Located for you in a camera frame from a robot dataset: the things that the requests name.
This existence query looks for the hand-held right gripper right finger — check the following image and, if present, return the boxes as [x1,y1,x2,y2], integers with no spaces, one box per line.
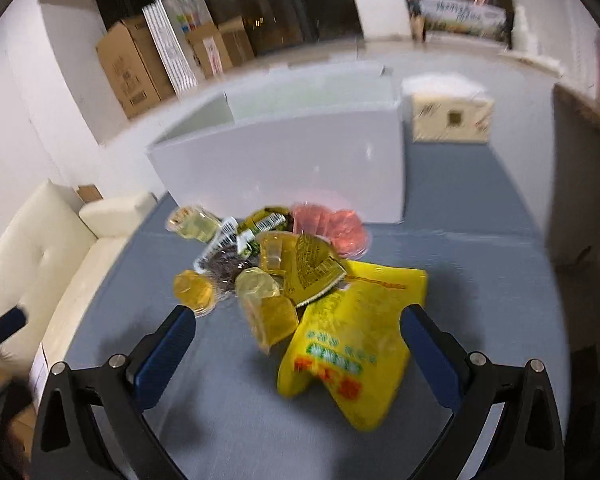
[399,304,566,480]

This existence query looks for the small labelled cardboard box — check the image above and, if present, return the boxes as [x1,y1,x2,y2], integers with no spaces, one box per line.
[185,22,233,80]

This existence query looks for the dark dried snack packet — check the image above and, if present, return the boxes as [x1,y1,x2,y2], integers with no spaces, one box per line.
[192,217,255,292]

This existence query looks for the white dotted paper bag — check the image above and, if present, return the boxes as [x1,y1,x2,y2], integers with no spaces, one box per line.
[142,0,207,96]

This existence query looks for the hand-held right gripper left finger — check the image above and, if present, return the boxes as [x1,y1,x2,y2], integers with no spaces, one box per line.
[31,304,197,480]

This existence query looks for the yellow snack bag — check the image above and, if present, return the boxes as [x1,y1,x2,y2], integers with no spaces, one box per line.
[276,260,428,432]

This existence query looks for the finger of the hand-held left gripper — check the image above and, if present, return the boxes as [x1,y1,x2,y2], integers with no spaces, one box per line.
[0,306,28,350]

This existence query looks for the printed landscape gift box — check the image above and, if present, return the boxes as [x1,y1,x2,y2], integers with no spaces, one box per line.
[422,0,508,41]

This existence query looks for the lying paper cup stack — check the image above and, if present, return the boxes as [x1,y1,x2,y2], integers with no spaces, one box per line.
[505,49,563,79]

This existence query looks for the large brown cardboard box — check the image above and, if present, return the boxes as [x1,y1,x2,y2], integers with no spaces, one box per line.
[96,15,176,120]

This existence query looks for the white foam box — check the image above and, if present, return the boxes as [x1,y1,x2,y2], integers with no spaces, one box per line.
[354,0,412,41]

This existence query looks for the cream leather sofa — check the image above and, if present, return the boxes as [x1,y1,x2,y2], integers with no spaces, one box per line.
[0,179,158,401]

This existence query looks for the beige tissue pack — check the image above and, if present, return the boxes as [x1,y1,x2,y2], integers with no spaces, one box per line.
[401,74,496,145]

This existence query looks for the blue grey table cover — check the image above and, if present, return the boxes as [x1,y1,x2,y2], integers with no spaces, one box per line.
[30,190,571,480]

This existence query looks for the open brown cardboard box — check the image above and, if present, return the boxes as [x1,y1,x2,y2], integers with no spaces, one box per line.
[217,15,257,67]

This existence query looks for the green snack packet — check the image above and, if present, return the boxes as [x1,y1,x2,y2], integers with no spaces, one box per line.
[235,206,293,256]

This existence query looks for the white cardboard box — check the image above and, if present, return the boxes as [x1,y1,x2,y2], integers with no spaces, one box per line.
[146,62,406,225]

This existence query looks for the yellow printed lid jelly cup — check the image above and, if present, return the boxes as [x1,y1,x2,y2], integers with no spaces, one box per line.
[282,232,348,308]

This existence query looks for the orange yellow jelly cup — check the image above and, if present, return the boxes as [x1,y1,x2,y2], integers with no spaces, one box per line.
[173,270,218,317]

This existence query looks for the pale yellow jelly cup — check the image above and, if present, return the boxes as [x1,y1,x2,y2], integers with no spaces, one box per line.
[236,267,283,307]
[166,205,224,244]

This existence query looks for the brown stone counter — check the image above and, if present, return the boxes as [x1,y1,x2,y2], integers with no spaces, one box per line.
[552,82,600,133]

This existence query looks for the pink jelly cup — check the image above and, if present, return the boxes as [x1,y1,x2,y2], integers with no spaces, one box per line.
[291,201,332,236]
[320,209,373,256]

